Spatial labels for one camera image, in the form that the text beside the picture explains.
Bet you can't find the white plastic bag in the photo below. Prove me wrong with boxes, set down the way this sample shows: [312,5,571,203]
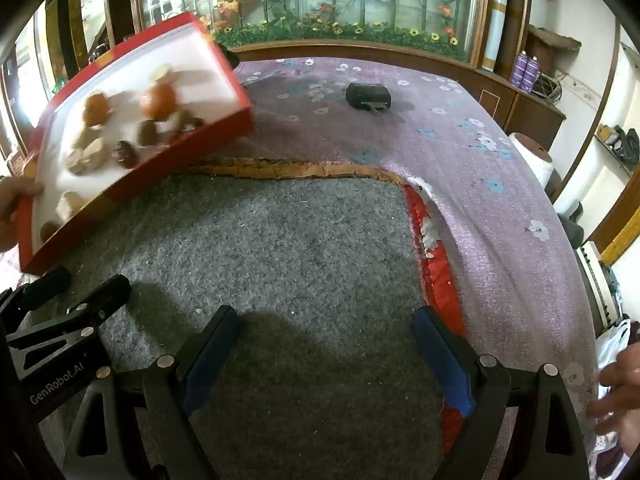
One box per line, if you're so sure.
[595,317,640,381]

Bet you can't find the tangled cables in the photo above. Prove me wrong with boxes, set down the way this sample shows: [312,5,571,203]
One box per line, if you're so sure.
[532,72,563,103]

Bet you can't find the person's right hand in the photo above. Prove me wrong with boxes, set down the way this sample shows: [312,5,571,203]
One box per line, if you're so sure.
[585,345,640,453]

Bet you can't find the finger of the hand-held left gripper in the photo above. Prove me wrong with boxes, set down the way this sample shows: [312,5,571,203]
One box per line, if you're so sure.
[0,266,72,326]
[7,274,132,361]

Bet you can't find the person's left hand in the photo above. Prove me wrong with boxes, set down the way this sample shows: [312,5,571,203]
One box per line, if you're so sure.
[0,175,45,253]

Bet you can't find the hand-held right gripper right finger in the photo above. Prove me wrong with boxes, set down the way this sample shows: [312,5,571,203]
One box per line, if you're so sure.
[412,305,591,480]

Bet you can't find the white paper roll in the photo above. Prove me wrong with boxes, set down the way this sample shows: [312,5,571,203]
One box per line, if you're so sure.
[507,132,555,188]

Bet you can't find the black key pouch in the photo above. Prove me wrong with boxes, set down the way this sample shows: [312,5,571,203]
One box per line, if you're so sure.
[345,82,392,112]

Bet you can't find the white rolled poster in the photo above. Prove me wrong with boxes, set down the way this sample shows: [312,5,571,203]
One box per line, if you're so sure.
[482,0,511,73]

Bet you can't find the grey felt mat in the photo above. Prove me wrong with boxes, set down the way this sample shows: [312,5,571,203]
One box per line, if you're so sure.
[37,157,468,480]

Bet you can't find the red cardboard tray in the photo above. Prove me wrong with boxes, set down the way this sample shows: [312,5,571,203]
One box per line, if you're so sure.
[17,11,255,276]

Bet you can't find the orange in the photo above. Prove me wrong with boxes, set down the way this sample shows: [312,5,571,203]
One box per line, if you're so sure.
[82,91,111,127]
[140,82,178,122]

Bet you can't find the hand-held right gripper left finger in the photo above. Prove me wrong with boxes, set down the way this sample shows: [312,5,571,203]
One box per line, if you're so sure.
[62,305,241,480]

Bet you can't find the purple floral cloth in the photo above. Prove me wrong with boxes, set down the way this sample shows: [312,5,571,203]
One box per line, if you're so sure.
[0,57,598,480]

